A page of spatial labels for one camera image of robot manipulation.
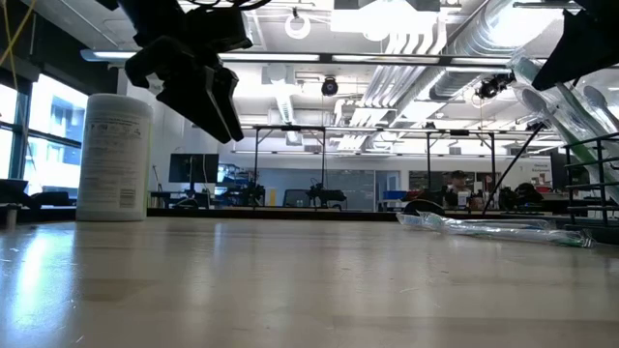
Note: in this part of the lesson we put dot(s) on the black background workstation frame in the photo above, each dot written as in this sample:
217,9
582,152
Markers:
290,128

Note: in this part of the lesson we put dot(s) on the black ceiling camera mount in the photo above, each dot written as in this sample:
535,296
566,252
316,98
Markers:
491,88

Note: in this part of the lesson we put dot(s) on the round black ceiling device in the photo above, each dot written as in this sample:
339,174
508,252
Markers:
329,87

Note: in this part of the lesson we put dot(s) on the person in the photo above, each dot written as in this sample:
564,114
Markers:
457,188
527,195

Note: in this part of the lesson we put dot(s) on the black aluminium table frame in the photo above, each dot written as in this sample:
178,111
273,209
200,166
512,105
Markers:
217,212

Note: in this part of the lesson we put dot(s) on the silver ventilation duct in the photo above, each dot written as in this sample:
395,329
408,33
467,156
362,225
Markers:
493,29

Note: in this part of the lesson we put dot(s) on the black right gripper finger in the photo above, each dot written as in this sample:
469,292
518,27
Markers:
580,48
604,9

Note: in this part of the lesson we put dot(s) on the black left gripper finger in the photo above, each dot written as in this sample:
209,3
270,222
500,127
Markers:
198,101
232,106

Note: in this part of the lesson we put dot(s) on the dark background furniture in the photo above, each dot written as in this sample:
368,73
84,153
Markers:
19,193

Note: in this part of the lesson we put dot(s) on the black background robot arm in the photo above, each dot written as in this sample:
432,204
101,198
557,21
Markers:
326,195
252,194

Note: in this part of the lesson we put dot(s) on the large window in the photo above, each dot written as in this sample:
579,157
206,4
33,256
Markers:
53,145

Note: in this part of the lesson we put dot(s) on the long LED light bar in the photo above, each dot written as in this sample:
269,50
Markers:
290,57

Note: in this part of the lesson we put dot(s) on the blue storage bin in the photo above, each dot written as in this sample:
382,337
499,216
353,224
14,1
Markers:
394,194

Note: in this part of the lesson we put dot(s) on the black chair back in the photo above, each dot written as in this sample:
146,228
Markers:
423,207

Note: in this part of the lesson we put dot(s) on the black background monitor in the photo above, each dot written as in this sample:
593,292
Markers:
193,168

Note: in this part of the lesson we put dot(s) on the white wipes canister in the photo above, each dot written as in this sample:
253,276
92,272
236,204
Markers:
113,159

